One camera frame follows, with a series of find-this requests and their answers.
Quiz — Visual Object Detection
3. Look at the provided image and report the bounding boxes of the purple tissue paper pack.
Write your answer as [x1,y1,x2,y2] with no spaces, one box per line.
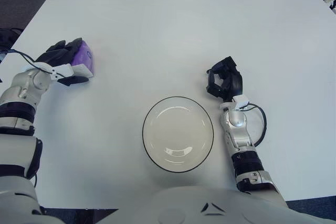
[70,40,95,78]

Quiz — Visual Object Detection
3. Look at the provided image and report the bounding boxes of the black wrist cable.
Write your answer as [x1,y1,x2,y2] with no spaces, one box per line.
[243,103,269,147]
[0,49,56,74]

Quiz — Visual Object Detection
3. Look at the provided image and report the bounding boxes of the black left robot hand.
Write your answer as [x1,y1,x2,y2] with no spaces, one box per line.
[35,37,89,87]

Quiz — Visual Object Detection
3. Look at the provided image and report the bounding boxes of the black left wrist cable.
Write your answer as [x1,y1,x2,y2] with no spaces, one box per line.
[0,49,56,74]

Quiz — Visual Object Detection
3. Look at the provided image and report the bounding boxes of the white plate black rim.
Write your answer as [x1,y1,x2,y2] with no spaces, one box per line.
[142,96,215,174]

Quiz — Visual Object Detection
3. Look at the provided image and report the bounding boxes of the grey robot torso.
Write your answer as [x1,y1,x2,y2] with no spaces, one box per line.
[131,186,336,224]

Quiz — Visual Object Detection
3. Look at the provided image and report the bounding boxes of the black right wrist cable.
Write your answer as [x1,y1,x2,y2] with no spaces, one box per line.
[243,103,269,147]

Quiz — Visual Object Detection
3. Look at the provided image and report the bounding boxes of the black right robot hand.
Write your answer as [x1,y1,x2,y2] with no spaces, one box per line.
[205,56,245,103]

